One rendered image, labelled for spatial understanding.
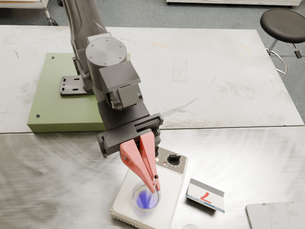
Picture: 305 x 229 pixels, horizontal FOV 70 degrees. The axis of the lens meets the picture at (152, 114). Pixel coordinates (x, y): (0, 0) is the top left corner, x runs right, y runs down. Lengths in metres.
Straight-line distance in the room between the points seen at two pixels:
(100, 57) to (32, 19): 2.51
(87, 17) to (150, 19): 2.26
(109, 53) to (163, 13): 2.47
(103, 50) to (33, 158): 0.41
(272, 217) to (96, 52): 0.54
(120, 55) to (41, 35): 0.69
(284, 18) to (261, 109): 1.12
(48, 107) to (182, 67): 0.46
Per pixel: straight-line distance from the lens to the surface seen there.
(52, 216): 0.60
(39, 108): 0.68
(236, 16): 3.00
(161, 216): 0.48
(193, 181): 0.60
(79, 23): 0.41
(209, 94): 0.76
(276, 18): 1.80
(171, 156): 0.54
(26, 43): 0.97
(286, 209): 0.67
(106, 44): 0.33
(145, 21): 2.62
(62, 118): 0.64
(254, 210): 0.63
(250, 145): 0.71
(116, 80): 0.28
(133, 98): 0.27
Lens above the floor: 1.46
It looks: 57 degrees down
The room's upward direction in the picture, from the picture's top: 7 degrees clockwise
